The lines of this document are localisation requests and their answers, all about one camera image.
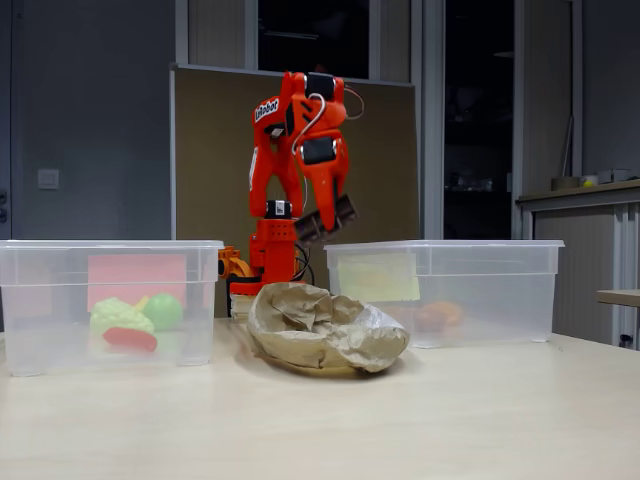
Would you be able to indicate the dark brown toy chocolate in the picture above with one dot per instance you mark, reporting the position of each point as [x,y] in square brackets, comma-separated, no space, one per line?
[310,227]

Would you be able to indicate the orange toy croissant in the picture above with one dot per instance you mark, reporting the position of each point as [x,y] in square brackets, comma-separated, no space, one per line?
[450,312]

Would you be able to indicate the green toy apple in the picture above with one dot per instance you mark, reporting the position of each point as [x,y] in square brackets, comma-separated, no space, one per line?
[165,310]

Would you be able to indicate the yellow toy banana bunch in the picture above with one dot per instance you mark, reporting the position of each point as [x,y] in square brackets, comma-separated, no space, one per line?
[141,301]

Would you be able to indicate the light green toy grapes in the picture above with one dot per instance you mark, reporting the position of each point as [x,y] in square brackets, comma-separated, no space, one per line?
[120,315]

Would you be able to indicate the red toy chili pepper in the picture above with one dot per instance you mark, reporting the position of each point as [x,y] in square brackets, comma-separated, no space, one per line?
[130,338]

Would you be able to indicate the orange-red robot arm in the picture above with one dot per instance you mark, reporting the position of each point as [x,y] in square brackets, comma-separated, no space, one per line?
[272,200]

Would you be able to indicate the yellow-green sticky note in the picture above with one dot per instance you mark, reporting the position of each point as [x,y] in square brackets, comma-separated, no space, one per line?
[385,285]

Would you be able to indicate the clear plastic bin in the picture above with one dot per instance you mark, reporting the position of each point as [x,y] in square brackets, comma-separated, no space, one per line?
[500,300]
[45,350]

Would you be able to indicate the pink sticky note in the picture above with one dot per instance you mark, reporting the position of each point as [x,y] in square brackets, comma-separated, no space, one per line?
[135,275]

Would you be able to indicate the orange clamp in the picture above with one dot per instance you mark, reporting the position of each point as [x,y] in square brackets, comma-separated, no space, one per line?
[232,262]

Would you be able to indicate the brown pinboard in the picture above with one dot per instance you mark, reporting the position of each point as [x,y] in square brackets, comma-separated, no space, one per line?
[210,150]

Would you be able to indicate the plywood base block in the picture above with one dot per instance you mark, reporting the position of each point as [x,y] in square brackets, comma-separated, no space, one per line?
[240,306]

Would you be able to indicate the crumpled brown paper bag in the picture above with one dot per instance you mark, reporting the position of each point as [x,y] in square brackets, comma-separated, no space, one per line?
[325,340]

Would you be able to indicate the grey cabinet with counter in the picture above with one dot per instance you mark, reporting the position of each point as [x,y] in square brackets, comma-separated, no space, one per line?
[575,250]

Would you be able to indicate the beige side table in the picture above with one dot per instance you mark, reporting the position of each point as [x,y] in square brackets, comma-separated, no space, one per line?
[620,296]

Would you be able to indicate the black caster wheel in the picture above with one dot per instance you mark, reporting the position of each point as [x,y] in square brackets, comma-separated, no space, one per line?
[626,341]

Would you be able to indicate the white light switch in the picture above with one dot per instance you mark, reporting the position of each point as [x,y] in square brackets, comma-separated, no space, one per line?
[48,179]

